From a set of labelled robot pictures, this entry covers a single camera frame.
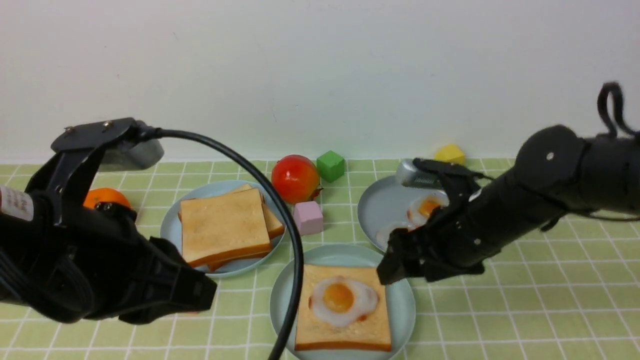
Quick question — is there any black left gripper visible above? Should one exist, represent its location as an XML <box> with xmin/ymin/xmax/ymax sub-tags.
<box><xmin>1</xmin><ymin>201</ymin><xmax>217</xmax><ymax>325</ymax></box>

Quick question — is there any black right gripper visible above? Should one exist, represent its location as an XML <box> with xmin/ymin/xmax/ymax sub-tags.
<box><xmin>376</xmin><ymin>200</ymin><xmax>489</xmax><ymax>286</ymax></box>

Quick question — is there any toast slice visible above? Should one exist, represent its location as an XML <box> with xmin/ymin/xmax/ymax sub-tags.
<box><xmin>179</xmin><ymin>187</ymin><xmax>272</xmax><ymax>268</ymax></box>
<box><xmin>208</xmin><ymin>194</ymin><xmax>285</xmax><ymax>272</ymax></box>
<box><xmin>294</xmin><ymin>264</ymin><xmax>393</xmax><ymax>353</ymax></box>

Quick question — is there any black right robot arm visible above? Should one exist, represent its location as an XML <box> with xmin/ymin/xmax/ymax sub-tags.
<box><xmin>377</xmin><ymin>81</ymin><xmax>640</xmax><ymax>285</ymax></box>

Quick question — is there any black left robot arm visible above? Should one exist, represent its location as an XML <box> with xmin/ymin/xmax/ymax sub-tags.
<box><xmin>0</xmin><ymin>118</ymin><xmax>217</xmax><ymax>325</ymax></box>

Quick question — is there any green checkered tablecloth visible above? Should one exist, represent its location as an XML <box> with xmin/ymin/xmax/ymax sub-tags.
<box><xmin>0</xmin><ymin>157</ymin><xmax>640</xmax><ymax>360</ymax></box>

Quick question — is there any teal empty front plate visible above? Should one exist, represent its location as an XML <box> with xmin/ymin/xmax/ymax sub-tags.
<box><xmin>286</xmin><ymin>244</ymin><xmax>417</xmax><ymax>360</ymax></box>

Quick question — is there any grey-blue egg plate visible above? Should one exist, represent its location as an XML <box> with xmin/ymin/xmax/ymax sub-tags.
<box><xmin>358</xmin><ymin>176</ymin><xmax>450</xmax><ymax>253</ymax></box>

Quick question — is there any orange mandarin fruit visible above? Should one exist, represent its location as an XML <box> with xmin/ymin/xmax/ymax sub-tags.
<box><xmin>83</xmin><ymin>187</ymin><xmax>131</xmax><ymax>208</ymax></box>

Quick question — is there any pink-lilac cube block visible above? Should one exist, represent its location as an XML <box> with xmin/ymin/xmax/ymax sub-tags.
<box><xmin>294</xmin><ymin>200</ymin><xmax>324</xmax><ymax>236</ymax></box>

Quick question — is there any green cube block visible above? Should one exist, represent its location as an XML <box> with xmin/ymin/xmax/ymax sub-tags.
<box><xmin>316</xmin><ymin>150</ymin><xmax>346</xmax><ymax>183</ymax></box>

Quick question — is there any yellow cube block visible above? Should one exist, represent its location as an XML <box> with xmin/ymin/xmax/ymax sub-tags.
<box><xmin>433</xmin><ymin>143</ymin><xmax>467</xmax><ymax>166</ymax></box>

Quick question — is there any red tomato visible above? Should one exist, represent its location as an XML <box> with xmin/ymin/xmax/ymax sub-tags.
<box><xmin>270</xmin><ymin>154</ymin><xmax>323</xmax><ymax>205</ymax></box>

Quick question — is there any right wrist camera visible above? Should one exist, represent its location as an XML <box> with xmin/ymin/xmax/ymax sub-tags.
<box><xmin>394</xmin><ymin>158</ymin><xmax>444</xmax><ymax>191</ymax></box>

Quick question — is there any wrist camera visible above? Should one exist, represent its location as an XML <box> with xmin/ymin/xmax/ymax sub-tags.
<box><xmin>98</xmin><ymin>139</ymin><xmax>165</xmax><ymax>173</ymax></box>
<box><xmin>394</xmin><ymin>158</ymin><xmax>444</xmax><ymax>191</ymax></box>

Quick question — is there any black camera cable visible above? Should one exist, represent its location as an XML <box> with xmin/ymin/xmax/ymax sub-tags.
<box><xmin>135</xmin><ymin>125</ymin><xmax>305</xmax><ymax>360</ymax></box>

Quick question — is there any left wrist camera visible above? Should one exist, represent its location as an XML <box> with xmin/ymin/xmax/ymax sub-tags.
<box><xmin>98</xmin><ymin>139</ymin><xmax>165</xmax><ymax>173</ymax></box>

